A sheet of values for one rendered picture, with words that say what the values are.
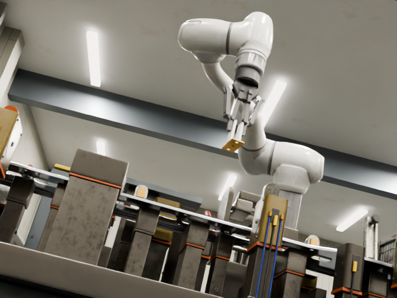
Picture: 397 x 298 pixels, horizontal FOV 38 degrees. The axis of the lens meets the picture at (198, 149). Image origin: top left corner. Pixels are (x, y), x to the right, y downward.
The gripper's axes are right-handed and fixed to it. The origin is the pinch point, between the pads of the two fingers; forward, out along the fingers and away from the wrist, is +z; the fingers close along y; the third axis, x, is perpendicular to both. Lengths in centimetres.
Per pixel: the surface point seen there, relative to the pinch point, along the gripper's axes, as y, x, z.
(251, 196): -13.4, -12.5, 11.5
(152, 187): 13.8, -27.3, 13.5
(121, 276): 32, 66, 59
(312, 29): -155, -303, -303
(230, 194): -6.1, -11.6, 13.4
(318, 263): -31.0, 1.1, 29.1
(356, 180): -353, -512, -266
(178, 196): 5.4, -26.0, 13.9
